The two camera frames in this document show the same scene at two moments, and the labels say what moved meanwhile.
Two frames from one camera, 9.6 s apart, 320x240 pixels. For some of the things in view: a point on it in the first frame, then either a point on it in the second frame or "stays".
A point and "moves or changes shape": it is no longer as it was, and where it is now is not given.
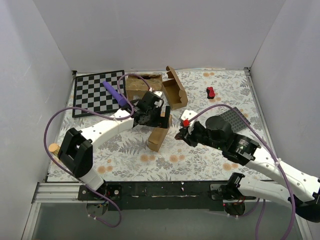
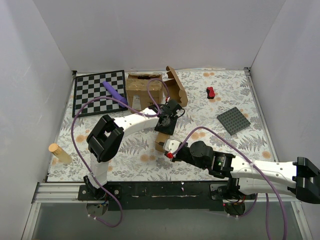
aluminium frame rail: [68, 192] stays
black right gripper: [189, 135] -> [180, 155]
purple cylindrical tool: [121, 100] stays
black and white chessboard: [90, 93] stays
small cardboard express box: [158, 135] moves or changes shape
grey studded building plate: [237, 122] stays
